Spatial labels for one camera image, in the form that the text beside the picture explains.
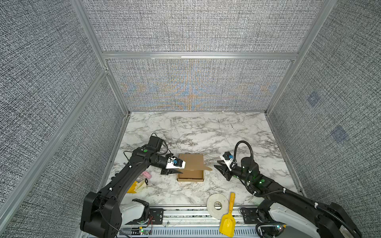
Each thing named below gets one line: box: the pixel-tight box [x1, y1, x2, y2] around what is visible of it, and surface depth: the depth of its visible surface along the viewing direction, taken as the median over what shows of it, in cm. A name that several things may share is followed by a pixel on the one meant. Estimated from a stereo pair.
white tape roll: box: [206, 193, 230, 220], surface depth 78 cm
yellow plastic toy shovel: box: [219, 192, 236, 238], surface depth 72 cm
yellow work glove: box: [126, 179, 147, 194], surface depth 81 cm
